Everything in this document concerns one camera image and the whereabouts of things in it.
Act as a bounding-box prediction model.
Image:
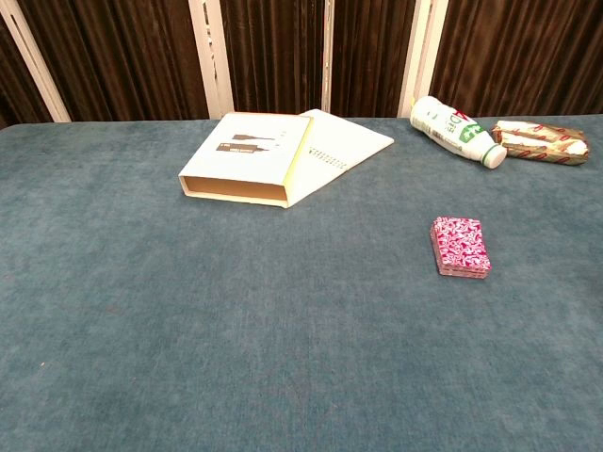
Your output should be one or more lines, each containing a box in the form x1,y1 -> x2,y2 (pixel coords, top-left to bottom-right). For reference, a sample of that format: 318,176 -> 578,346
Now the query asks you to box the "white book slipcase box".
177,111 -> 315,209

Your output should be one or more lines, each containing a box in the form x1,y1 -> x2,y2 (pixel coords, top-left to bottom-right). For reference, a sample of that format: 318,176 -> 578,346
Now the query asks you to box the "brown white snack package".
491,120 -> 591,167

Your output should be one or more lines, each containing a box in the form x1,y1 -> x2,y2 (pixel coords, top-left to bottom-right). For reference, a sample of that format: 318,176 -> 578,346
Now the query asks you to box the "dark brown curtain panel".
329,0 -> 418,119
0,18 -> 53,131
16,0 -> 211,122
219,0 -> 329,116
429,0 -> 603,119

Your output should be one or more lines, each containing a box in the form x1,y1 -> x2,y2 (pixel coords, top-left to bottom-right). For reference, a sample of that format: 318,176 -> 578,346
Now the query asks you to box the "white partition post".
397,0 -> 448,119
0,0 -> 73,123
187,0 -> 236,121

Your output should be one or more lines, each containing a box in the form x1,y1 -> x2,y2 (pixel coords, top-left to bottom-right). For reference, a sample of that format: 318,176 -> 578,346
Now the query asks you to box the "blue felt table cover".
0,112 -> 603,452

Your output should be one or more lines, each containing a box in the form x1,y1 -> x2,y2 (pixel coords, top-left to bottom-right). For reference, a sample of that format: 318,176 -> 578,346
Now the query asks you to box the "pink patterned small packet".
429,216 -> 493,279

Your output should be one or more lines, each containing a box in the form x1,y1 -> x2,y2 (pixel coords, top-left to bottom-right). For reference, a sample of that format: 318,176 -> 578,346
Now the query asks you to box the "white plastic drink bottle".
409,95 -> 509,170

